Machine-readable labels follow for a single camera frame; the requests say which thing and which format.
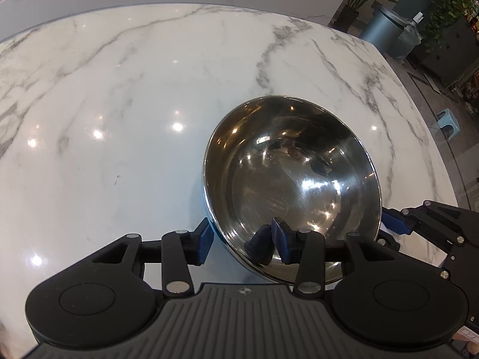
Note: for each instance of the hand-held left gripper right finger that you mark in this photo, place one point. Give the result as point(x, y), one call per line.
point(281, 240)

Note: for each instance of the blue steel bowl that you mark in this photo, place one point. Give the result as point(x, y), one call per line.
point(292, 187)

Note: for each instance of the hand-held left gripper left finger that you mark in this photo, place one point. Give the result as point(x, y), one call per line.
point(204, 240)

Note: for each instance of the small blue stool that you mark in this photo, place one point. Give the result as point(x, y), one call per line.
point(449, 121)

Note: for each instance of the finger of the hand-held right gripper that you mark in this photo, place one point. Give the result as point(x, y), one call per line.
point(396, 222)
point(391, 246)

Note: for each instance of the grey metal trash bin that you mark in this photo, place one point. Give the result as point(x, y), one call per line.
point(381, 30)

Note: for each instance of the green ivy plant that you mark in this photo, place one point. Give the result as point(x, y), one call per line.
point(449, 3)

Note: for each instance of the long-leaf plant in black pot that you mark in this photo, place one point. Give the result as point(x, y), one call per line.
point(355, 0)

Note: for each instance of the clear water bottle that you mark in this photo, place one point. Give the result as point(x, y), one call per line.
point(409, 37)

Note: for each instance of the grey drawer cabinet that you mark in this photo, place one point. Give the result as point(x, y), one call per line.
point(449, 56)

